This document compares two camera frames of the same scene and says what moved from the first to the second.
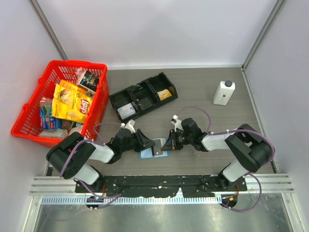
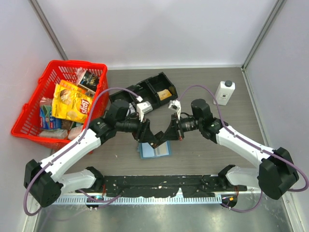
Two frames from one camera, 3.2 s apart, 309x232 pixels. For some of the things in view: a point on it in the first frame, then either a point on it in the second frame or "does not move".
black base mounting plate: x=142 y=186 does not move
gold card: x=164 y=94 does not move
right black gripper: x=172 y=144 -> x=174 y=132
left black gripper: x=143 y=141 -> x=143 y=133
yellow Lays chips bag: x=71 y=102 does not move
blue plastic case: x=155 y=151 does not move
